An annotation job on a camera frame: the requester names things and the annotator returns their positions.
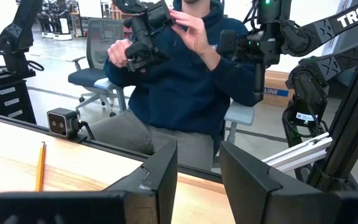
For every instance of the silver aluminium extrusion bar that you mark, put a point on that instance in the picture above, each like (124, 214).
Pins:
(300, 152)

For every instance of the person's hand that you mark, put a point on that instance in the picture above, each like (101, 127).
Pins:
(194, 34)
(118, 53)

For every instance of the light grey stool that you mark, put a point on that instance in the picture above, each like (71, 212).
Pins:
(239, 113)

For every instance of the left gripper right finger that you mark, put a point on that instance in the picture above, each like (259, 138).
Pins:
(253, 193)

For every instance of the grey blue office chair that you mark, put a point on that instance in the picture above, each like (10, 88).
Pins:
(99, 40)

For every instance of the black table-level camera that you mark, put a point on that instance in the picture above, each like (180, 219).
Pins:
(61, 123)

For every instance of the orange wooden pencil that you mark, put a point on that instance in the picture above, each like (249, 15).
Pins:
(40, 168)

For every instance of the person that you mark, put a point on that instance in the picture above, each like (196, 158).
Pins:
(179, 93)

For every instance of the cardboard box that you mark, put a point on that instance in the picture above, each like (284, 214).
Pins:
(275, 85)

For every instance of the black drawer cart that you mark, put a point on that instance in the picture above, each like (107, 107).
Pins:
(8, 99)

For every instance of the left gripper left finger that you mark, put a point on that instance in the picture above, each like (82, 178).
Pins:
(166, 174)

